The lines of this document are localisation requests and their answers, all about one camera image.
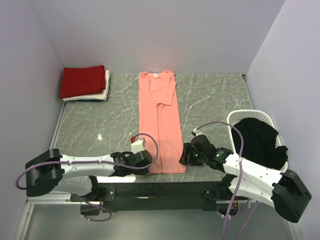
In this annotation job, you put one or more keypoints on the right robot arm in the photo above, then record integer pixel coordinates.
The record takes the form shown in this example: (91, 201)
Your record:
(282, 190)

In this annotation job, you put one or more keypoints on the folded red t-shirt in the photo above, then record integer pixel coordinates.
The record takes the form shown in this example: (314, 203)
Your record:
(82, 81)

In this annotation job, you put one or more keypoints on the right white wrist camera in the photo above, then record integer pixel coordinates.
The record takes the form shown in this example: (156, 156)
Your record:
(196, 132)

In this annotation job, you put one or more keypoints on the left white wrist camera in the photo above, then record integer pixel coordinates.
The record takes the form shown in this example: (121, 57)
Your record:
(137, 144)

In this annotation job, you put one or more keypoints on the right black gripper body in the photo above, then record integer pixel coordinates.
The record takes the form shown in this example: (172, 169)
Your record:
(194, 158)

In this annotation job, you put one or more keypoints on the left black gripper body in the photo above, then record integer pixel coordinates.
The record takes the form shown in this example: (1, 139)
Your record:
(139, 171)

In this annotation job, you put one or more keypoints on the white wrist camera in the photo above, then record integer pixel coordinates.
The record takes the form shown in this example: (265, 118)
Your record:
(196, 132)
(137, 144)

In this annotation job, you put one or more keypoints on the black t-shirt in basket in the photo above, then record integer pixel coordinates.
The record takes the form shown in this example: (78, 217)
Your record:
(260, 144)

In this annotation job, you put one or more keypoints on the aluminium frame rail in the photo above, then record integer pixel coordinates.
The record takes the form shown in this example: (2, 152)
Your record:
(56, 198)

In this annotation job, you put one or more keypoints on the black base beam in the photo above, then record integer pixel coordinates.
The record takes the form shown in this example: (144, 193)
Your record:
(153, 196)

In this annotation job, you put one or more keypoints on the folded white t-shirt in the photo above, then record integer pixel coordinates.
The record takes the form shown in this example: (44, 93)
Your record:
(100, 96)

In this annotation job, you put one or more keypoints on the folded blue t-shirt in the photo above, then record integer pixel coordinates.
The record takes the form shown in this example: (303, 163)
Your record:
(91, 100)

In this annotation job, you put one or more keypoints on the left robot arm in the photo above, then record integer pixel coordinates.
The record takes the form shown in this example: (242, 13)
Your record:
(52, 171)

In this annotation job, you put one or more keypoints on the pink t-shirt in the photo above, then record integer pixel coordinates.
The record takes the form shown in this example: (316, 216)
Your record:
(159, 117)

